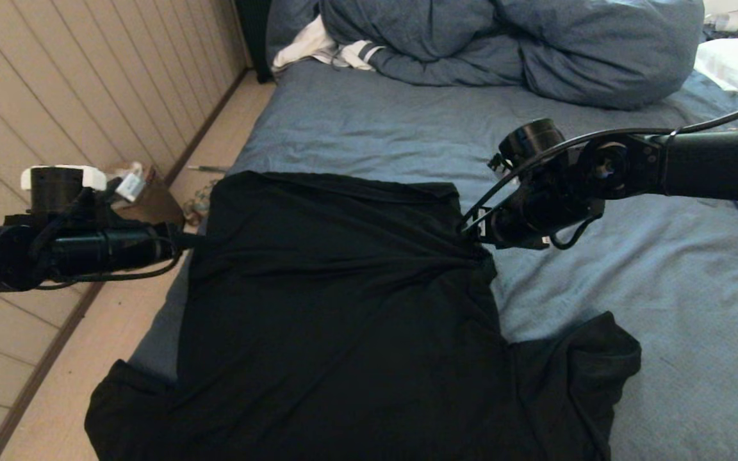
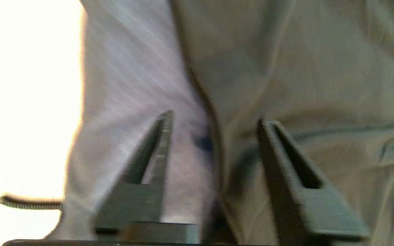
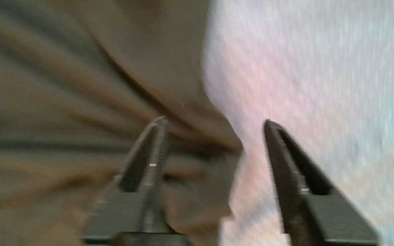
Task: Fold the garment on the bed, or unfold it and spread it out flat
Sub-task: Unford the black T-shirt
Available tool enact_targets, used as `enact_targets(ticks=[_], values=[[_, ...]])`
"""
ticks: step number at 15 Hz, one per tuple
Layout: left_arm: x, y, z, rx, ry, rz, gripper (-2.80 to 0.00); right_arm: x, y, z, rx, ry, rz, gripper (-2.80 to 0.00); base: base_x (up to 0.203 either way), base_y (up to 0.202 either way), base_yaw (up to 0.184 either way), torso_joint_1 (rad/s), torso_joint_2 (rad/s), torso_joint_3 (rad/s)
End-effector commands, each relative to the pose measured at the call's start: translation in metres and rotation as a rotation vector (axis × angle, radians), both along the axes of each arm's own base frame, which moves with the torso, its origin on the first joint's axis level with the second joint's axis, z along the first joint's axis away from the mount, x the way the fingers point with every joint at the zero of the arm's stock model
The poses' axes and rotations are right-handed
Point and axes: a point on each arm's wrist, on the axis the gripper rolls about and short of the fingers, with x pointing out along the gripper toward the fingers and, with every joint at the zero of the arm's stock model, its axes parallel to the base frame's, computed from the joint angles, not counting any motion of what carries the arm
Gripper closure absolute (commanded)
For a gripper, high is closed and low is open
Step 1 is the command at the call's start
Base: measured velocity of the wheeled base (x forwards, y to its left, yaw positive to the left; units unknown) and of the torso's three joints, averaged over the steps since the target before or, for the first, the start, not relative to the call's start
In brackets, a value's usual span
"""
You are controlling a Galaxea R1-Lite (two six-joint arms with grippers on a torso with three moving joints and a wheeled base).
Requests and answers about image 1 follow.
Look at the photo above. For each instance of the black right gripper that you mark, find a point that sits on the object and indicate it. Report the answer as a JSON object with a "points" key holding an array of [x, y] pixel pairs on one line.
{"points": [[535, 214]]}

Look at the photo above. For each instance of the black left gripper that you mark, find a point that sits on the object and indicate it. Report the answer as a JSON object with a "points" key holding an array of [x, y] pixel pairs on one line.
{"points": [[113, 250]]}

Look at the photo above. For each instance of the black printed t-shirt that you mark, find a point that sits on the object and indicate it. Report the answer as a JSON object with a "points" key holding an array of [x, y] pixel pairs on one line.
{"points": [[343, 333]]}

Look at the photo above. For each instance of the green patterned slippers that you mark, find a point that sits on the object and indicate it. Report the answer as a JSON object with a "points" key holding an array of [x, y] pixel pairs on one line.
{"points": [[199, 202]]}

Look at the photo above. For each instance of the bronze trash bin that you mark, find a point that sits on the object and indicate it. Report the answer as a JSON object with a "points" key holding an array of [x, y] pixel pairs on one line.
{"points": [[154, 205]]}

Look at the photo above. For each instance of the blue bed sheet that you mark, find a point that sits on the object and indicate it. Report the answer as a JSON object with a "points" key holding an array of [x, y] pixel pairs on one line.
{"points": [[631, 288]]}

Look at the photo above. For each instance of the crumpled blue duvet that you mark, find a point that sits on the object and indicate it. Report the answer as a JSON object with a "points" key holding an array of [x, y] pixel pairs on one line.
{"points": [[567, 51]]}

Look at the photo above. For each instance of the black bedside furniture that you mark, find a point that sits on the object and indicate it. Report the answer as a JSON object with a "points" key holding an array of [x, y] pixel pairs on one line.
{"points": [[255, 38]]}

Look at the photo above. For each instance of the white striped garment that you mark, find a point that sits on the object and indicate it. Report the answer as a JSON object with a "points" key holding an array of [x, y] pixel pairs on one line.
{"points": [[308, 48]]}

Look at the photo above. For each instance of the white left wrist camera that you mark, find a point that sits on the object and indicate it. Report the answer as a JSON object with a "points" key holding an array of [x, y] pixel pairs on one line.
{"points": [[131, 186]]}

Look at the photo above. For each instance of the black left camera bracket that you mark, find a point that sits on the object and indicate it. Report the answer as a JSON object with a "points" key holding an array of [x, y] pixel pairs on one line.
{"points": [[103, 195]]}

